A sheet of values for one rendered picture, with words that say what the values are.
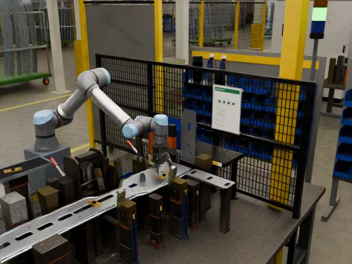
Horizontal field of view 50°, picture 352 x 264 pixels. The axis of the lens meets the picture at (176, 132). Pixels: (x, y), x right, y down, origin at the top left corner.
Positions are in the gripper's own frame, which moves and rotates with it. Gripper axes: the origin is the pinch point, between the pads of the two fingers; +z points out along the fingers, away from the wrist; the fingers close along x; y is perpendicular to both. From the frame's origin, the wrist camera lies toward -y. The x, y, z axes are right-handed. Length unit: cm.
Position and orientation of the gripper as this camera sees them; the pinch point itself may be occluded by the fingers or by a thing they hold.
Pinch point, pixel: (164, 173)
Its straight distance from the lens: 221.6
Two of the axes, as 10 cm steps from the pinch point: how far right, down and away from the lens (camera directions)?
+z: 0.0, 9.5, 3.2
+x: 7.5, 2.1, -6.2
